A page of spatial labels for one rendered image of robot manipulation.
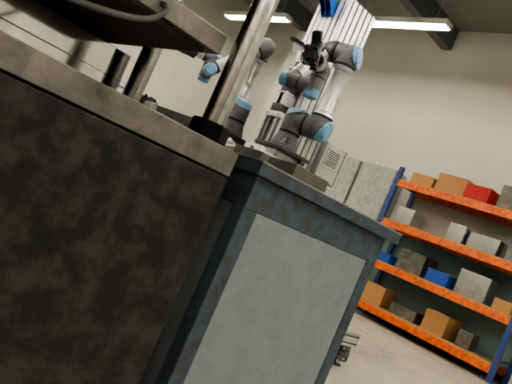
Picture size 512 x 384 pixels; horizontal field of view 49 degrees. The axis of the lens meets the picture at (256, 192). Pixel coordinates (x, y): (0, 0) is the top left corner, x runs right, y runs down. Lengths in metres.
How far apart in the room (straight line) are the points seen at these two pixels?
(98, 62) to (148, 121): 0.59
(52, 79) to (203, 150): 0.37
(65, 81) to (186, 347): 0.73
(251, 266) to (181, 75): 9.09
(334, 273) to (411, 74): 7.37
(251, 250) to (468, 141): 6.75
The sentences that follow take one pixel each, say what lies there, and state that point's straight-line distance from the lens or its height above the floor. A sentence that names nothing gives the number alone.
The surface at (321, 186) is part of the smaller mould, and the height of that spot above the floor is 0.84.
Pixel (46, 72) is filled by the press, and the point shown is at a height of 0.76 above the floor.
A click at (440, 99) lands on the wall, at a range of 8.55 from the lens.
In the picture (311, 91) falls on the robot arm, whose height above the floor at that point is 1.30.
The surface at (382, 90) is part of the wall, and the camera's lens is 9.13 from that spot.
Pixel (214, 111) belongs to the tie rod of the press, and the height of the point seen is 0.85.
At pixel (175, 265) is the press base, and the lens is 1.33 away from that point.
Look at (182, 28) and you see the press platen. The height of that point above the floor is 0.99.
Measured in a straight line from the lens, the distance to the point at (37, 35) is 1.70.
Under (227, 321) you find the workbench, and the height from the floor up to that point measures 0.38.
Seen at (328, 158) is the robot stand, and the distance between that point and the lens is 3.35.
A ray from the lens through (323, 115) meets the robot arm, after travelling 2.92.
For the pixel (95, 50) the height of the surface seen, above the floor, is 0.92.
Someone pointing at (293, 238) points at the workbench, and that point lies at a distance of 1.58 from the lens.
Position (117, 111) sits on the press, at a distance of 1.17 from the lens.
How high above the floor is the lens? 0.67
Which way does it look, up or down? 2 degrees up
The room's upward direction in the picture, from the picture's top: 23 degrees clockwise
